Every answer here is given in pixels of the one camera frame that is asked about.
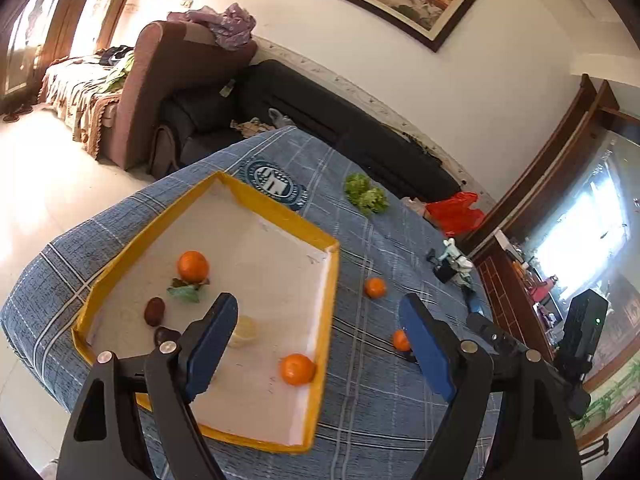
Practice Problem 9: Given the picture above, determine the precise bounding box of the dark purple plum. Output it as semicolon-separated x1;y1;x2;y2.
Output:
153;326;181;347

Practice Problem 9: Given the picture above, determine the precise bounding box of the dark red date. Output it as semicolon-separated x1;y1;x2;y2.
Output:
143;297;166;327

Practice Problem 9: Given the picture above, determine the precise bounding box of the pale sugarcane chunk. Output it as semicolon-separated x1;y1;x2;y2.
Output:
228;315;257;348

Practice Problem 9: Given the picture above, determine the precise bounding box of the tangerine with green leaf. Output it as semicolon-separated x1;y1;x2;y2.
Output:
167;250;209;304

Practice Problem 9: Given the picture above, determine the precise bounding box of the small tangerine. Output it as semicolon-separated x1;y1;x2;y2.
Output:
363;276;387;299

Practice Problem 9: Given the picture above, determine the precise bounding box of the large orange tangerine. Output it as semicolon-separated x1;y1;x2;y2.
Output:
279;353;317;387

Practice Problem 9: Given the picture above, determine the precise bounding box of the black smartphone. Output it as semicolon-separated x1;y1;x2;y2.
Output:
462;286;484;315

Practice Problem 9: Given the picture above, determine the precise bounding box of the blue plaid tablecloth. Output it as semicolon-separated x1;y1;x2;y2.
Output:
1;127;469;479

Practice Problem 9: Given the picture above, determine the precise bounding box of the black pen holder box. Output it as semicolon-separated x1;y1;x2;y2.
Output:
433;258;458;283

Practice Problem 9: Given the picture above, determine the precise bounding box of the small black clip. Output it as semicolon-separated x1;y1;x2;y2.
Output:
425;248;437;264

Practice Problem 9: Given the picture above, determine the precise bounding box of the yellow cardboard tray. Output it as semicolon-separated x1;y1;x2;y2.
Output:
72;172;340;454

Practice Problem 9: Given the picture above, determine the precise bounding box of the red plastic bag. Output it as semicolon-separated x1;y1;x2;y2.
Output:
425;192;485;237

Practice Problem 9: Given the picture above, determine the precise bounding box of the green lettuce bunch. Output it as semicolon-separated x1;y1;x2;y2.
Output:
344;174;388;216

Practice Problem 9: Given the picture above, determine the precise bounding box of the black sofa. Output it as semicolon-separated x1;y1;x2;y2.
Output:
158;58;464;204

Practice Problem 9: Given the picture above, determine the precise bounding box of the patterned covered couch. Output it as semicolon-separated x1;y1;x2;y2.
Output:
37;46;134;158

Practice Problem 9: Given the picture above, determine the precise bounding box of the brown armchair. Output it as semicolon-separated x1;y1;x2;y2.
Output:
100;21;257;170

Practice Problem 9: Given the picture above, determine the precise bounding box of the purple cloth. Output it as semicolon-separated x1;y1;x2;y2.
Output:
167;2;256;51

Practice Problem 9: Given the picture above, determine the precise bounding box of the wooden glass door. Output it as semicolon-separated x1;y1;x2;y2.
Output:
1;0;126;122

